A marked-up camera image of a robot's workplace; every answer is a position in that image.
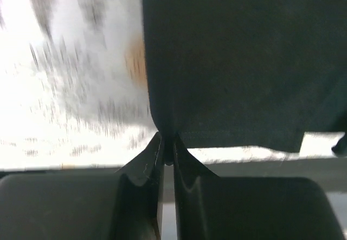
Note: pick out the floral table mat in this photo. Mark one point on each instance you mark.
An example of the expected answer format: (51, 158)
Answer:
(74, 85)

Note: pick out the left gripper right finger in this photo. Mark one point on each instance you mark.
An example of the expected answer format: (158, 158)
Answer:
(212, 207)

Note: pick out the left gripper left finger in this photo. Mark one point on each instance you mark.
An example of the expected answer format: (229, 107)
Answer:
(90, 203)

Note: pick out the black t-shirt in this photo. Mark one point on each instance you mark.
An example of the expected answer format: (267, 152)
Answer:
(226, 73)

